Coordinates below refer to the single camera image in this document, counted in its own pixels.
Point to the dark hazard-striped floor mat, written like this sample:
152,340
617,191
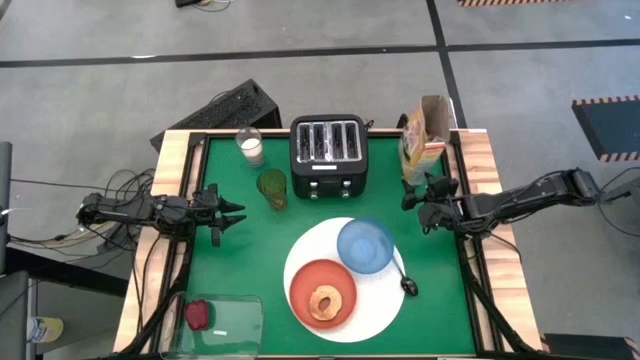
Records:
612,127

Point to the orange plate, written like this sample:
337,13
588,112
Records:
310,285

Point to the yellow cereal box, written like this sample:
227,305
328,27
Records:
422,145

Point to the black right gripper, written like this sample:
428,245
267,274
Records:
442,207

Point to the faceted tinted glass tumbler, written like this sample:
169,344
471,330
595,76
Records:
272,189

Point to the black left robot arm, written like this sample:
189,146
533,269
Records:
130,210

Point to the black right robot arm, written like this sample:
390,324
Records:
530,197

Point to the yellow and white bottle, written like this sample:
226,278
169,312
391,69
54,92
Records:
47,329

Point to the black four-slot toaster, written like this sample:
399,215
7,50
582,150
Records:
329,160

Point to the dark grey cabinet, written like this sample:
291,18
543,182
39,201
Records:
14,320

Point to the blue bowl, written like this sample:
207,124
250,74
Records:
365,246

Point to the glass of milk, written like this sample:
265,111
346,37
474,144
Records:
251,147

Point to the toasted bagel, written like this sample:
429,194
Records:
316,305

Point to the large white plate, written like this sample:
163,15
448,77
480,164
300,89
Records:
380,305

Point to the small red object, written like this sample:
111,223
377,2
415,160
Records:
197,315

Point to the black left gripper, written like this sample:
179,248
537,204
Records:
207,212

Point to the clear glass container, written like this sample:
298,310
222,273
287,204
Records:
235,330

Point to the black spoon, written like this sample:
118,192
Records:
408,285

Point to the black computer tower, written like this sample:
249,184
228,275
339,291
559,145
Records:
225,112

